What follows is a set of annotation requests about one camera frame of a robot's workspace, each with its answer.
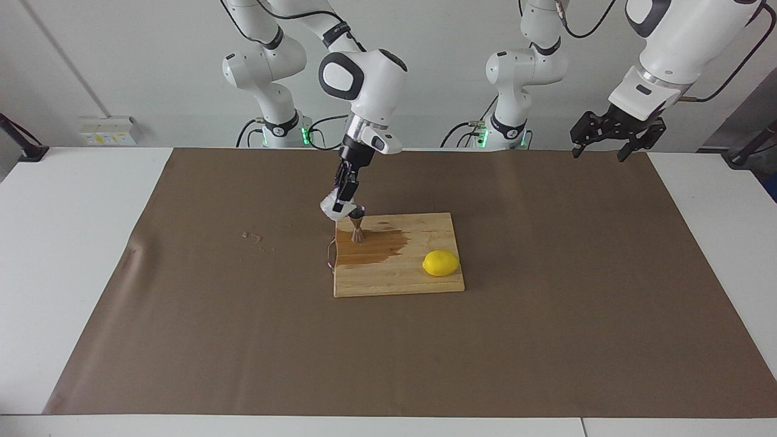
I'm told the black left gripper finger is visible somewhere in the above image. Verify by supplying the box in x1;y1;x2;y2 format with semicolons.
616;118;667;163
571;110;606;159

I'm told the clear plastic cup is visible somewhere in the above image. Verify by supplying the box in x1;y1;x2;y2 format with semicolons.
320;187;366;221

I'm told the wooden cutting board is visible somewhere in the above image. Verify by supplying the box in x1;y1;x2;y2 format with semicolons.
328;212;466;298

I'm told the yellow lemon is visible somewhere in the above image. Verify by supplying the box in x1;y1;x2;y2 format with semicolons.
422;249;460;277

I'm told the brown paper table mat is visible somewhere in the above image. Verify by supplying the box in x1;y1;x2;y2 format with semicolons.
42;149;777;419

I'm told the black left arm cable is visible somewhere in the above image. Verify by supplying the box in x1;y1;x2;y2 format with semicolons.
519;0;777;104

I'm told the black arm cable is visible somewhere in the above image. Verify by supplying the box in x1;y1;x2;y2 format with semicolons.
519;0;777;104
255;0;368;55

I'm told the black clamp mount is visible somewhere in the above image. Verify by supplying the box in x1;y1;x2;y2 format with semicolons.
727;118;777;169
0;113;49;162

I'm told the black base cable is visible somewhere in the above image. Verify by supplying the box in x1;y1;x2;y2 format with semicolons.
236;118;263;149
441;112;486;149

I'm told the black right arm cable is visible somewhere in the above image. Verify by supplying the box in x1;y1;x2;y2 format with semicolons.
255;0;368;55

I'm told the white wall socket strip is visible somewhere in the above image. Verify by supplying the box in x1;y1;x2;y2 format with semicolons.
79;117;141;146

